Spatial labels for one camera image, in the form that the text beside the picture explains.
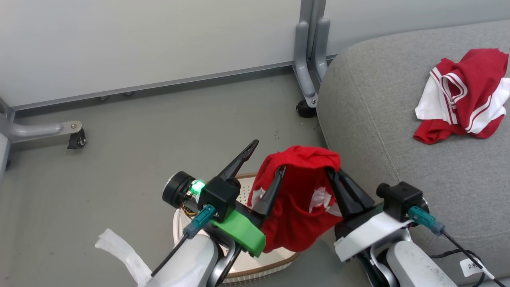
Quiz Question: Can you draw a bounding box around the white fabric strap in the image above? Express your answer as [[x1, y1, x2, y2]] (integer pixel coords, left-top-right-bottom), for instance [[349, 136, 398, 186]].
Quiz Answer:
[[94, 228, 154, 286]]

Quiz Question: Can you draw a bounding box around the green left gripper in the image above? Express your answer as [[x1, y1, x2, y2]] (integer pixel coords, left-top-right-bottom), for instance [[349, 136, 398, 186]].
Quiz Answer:
[[212, 139, 287, 258]]

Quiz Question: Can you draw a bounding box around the grey partition base rail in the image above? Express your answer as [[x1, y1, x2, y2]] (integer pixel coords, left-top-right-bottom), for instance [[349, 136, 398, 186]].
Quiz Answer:
[[11, 60, 296, 113]]

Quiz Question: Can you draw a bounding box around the black caster wheel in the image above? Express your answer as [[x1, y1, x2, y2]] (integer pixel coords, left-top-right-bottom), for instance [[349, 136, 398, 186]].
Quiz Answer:
[[295, 100, 318, 118], [67, 128, 87, 150]]

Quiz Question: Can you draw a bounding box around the white cable label tag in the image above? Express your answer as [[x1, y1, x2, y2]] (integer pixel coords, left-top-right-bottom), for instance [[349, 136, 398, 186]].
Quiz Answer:
[[459, 258, 496, 281]]

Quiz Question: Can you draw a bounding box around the grey left frame leg caster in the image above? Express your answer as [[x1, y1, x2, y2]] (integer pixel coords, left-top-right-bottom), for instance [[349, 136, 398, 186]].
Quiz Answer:
[[0, 97, 83, 185]]

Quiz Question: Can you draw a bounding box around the red white striped garment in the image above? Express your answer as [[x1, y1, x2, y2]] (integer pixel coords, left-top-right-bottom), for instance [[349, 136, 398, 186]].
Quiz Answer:
[[413, 48, 510, 145]]

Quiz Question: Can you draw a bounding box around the grey partition foot with caster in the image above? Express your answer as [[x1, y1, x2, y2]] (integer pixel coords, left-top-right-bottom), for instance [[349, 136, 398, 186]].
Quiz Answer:
[[293, 0, 332, 109]]

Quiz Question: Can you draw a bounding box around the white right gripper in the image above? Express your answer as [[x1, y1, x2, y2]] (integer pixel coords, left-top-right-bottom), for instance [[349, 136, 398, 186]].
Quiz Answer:
[[326, 167, 414, 262]]

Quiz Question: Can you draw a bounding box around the red garment with white patches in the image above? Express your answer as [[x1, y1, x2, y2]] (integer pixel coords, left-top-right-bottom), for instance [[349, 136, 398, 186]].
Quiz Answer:
[[247, 145, 342, 254]]

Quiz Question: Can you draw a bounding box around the thin black looped cable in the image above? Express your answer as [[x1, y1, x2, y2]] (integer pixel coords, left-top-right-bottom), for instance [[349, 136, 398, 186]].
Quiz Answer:
[[429, 249, 489, 287]]

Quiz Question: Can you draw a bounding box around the grey fabric sofa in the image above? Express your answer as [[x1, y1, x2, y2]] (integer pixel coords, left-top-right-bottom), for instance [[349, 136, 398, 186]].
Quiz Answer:
[[317, 20, 510, 286]]

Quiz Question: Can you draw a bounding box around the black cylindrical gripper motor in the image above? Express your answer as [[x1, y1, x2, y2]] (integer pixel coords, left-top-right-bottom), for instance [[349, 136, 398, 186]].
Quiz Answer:
[[161, 171, 197, 209]]

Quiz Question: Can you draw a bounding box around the white perforated laundry basket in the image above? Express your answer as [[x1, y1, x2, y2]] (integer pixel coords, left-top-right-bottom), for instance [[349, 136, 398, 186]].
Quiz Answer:
[[172, 172, 300, 284]]

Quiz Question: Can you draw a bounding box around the black cable with teal connector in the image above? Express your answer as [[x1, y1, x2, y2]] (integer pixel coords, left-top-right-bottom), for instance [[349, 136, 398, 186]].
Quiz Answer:
[[408, 206, 509, 287], [150, 204, 217, 278]]

